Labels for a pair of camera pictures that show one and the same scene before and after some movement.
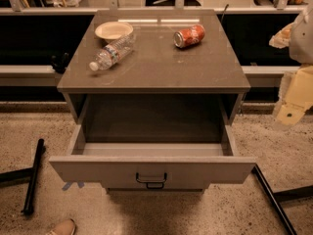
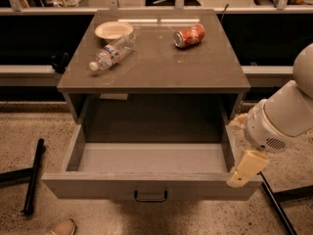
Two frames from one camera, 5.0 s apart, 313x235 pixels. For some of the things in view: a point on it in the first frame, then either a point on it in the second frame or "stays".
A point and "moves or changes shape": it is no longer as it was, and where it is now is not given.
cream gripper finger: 295,96 to 249,165
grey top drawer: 153,165 moves or changes shape
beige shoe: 66,227 stays
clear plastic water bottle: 113,52 stays
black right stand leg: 276,198 stays
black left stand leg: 30,173 stays
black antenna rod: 224,12 stays
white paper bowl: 113,29 stays
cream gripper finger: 281,39 to 239,123
